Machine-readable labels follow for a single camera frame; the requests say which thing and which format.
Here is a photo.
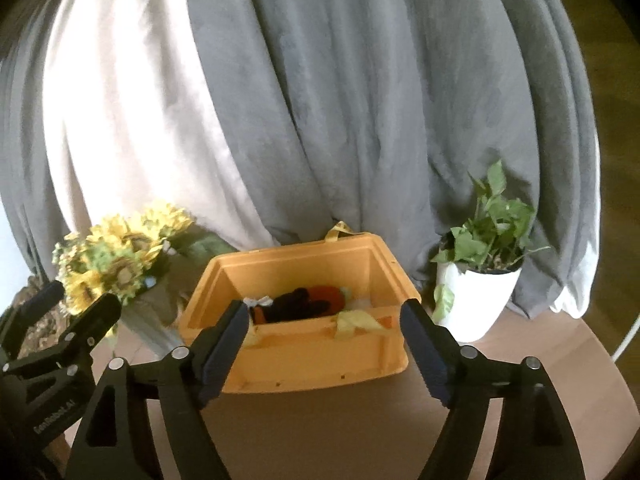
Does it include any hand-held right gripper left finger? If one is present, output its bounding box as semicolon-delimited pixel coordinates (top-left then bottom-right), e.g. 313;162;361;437
65;300;251;480

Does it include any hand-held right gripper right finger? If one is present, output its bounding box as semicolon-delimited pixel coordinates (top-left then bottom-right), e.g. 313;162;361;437
400;298;586;480

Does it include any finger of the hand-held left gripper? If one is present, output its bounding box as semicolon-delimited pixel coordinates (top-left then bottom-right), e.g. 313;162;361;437
2;294;123;386
0;280;66;361

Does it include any black plush toy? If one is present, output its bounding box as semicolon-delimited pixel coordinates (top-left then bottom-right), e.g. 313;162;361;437
262;287;326;322

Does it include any yellow plastic storage box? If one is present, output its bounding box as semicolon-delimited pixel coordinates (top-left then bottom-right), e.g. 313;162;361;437
177;222;423;395

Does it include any orange and green plush toy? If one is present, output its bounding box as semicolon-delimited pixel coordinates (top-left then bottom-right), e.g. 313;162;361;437
252;284;353;323

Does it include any white ribbed vase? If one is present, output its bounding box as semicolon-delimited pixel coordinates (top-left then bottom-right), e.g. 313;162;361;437
117;280;188;361

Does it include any artificial sunflower bouquet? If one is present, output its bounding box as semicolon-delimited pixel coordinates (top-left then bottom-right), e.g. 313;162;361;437
52;201;238;316

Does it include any white plant pot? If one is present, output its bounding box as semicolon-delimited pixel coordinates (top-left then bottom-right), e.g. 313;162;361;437
432;260;523;343

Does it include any grey curtain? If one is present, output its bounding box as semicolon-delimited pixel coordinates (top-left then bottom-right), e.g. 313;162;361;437
0;10;76;281
182;0;601;318

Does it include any green leafy plant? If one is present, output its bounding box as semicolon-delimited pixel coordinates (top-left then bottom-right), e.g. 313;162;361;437
430;160;551;321

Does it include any cream curtain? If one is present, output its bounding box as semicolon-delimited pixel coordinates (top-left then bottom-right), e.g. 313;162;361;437
42;0;321;253

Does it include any white cable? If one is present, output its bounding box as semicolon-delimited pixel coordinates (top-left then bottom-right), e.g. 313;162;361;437
610;315;640;361

